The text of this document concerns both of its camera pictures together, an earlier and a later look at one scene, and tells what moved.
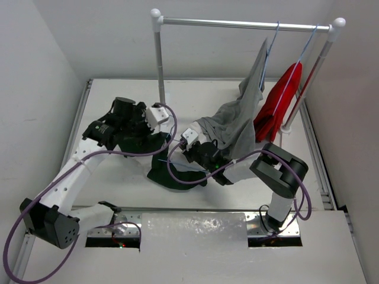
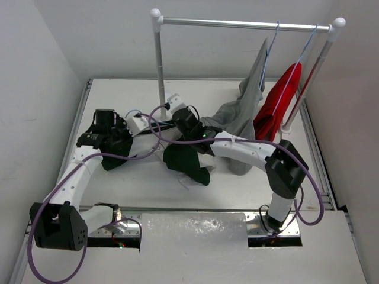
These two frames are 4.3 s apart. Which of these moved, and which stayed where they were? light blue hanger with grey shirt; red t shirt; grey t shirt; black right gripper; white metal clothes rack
Moved: black right gripper
Stayed: red t shirt; white metal clothes rack; light blue hanger with grey shirt; grey t shirt
